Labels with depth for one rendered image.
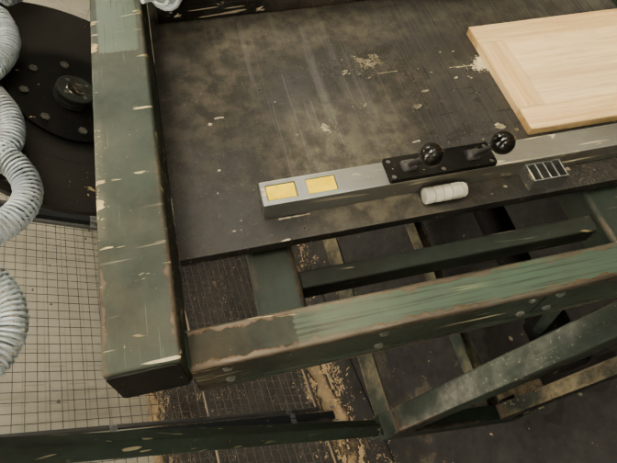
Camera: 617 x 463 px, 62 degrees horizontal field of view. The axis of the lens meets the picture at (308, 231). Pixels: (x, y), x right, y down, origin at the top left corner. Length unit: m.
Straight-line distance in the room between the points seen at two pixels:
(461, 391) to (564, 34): 1.01
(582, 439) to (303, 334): 1.79
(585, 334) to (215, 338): 1.01
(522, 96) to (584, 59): 0.21
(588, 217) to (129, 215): 0.82
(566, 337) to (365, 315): 0.83
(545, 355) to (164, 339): 1.09
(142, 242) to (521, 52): 0.89
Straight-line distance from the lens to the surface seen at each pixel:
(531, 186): 1.01
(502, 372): 1.60
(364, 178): 0.89
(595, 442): 2.38
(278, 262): 0.88
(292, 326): 0.74
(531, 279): 0.86
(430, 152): 0.80
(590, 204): 1.11
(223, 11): 1.26
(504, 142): 0.85
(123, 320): 0.72
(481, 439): 2.64
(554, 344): 1.52
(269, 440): 1.48
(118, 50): 1.06
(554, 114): 1.15
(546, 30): 1.35
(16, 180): 1.33
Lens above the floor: 2.14
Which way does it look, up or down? 36 degrees down
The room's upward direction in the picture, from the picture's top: 80 degrees counter-clockwise
